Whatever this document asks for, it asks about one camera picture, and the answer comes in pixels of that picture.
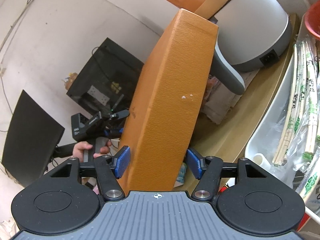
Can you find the black glass PC tower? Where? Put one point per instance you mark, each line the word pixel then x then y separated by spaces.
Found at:
pixel 108 80

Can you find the person's left hand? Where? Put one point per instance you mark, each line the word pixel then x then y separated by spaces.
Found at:
pixel 80 147

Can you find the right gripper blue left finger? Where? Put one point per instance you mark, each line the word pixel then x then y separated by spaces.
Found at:
pixel 109 169

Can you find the black curved monitor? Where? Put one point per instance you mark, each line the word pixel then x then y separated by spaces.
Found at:
pixel 31 140

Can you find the orange box lid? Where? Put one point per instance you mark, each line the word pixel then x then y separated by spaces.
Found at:
pixel 166 103

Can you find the small wicker basket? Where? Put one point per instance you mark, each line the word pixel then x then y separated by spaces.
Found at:
pixel 68 81

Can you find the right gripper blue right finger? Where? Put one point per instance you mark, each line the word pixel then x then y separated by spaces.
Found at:
pixel 207 170

